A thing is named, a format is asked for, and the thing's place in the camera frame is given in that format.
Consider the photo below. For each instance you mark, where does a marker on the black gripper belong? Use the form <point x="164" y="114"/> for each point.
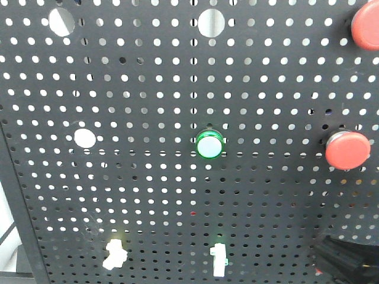
<point x="346" y="262"/>

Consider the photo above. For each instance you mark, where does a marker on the yellow-lit toggle switch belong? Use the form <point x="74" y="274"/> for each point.
<point x="117" y="255"/>

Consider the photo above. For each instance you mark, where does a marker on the red toggle switch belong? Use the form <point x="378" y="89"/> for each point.
<point x="318" y="272"/>

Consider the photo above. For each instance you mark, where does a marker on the red mushroom button lower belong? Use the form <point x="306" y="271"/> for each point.
<point x="345" y="149"/>

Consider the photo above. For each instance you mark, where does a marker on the red mushroom button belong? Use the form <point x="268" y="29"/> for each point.
<point x="345" y="149"/>
<point x="363" y="26"/>

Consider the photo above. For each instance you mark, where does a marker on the green illuminated push button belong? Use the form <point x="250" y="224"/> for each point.
<point x="209" y="143"/>

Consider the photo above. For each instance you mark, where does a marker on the red mushroom button upper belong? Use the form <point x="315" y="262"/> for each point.
<point x="363" y="26"/>

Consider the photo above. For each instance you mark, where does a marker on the black perforated pegboard panel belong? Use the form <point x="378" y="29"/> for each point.
<point x="101" y="102"/>

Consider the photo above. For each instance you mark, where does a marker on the black box on desk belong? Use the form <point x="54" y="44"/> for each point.
<point x="18" y="269"/>

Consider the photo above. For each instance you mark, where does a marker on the green-lit white toggle switch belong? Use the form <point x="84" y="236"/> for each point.
<point x="220" y="261"/>

